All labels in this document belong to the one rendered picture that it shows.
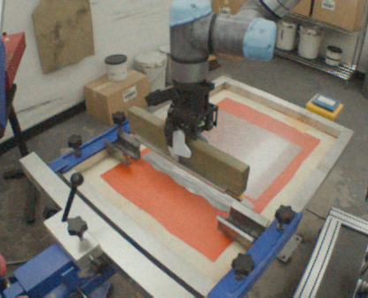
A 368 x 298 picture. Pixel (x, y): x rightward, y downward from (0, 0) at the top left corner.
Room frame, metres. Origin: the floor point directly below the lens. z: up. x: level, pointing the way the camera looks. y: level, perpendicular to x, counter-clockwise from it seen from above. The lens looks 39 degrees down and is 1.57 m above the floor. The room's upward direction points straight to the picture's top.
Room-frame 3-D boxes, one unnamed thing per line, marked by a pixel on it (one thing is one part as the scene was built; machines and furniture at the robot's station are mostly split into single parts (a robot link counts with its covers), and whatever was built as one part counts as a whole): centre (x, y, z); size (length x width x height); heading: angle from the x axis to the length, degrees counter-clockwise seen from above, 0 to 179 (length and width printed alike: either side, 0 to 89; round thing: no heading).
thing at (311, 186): (0.72, -0.13, 0.97); 0.79 x 0.58 x 0.04; 137
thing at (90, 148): (0.74, 0.24, 0.98); 0.30 x 0.05 x 0.07; 137
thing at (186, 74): (0.57, -0.02, 1.31); 0.08 x 0.08 x 0.05
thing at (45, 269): (0.31, 0.25, 1.02); 0.17 x 0.06 x 0.05; 137
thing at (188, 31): (0.57, -0.02, 1.39); 0.09 x 0.08 x 0.11; 69
